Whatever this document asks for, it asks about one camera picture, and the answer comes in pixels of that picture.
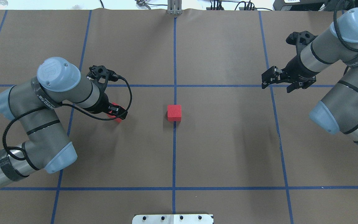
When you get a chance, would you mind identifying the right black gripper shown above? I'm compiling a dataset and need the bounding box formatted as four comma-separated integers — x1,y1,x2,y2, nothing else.
261,56,317,93

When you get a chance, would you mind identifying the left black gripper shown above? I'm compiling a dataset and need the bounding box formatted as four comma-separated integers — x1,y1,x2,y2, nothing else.
87,93,128,122

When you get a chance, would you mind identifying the red block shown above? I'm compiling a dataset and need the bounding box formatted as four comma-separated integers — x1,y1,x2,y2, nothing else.
167,105,182,122
107,109,123,124

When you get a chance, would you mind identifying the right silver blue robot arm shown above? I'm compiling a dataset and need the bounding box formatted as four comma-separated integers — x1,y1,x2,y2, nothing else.
261,7,358,146

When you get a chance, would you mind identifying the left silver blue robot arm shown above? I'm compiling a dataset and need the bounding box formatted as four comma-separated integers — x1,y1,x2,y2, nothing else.
0,57,130,189

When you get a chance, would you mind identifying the black power adapter box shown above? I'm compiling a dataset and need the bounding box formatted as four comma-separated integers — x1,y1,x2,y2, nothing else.
273,0,325,11

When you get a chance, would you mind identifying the clear tape roll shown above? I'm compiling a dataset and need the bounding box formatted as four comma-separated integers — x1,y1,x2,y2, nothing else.
0,0,8,9

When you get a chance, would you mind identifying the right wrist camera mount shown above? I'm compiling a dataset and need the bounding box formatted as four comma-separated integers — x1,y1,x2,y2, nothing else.
286,31,317,55

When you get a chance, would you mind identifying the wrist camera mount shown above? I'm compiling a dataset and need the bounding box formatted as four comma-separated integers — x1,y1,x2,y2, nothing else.
86,65,128,93
286,31,317,55

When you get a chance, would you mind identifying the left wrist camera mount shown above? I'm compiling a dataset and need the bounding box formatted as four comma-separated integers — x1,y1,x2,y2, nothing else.
86,65,128,93

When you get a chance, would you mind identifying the white central post base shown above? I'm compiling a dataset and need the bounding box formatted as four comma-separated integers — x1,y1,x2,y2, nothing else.
132,214,214,224

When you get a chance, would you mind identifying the aluminium frame post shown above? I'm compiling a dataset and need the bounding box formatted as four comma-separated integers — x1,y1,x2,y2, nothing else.
167,0,183,15

